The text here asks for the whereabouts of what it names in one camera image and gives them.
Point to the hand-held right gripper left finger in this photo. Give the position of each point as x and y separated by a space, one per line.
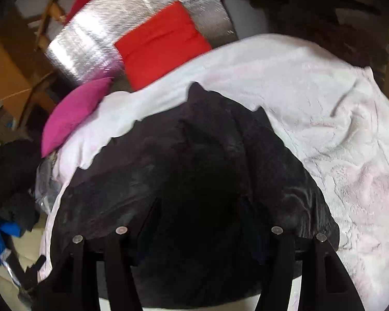
116 252

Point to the white fleece blanket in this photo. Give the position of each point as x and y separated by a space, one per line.
311 103

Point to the cream sofa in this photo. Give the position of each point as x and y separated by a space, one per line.
26 243

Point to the pink pillow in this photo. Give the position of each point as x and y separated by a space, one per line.
74 113

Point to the silver foil insulation panel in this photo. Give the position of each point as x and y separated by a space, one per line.
94 39

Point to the black quilted jacket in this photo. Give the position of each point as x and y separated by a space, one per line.
194 152

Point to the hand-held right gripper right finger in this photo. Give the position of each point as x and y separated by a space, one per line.
283 256

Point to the blue jacket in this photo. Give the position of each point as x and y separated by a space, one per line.
0 239

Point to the grey garment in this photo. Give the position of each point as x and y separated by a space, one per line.
47 184

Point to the black puffer coat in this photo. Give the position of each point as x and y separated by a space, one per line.
9 175

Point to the wooden stair railing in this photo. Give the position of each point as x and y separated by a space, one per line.
56 9

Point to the red pillow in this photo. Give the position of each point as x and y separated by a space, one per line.
162 42

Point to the wooden column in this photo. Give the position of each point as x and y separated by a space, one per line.
13 71

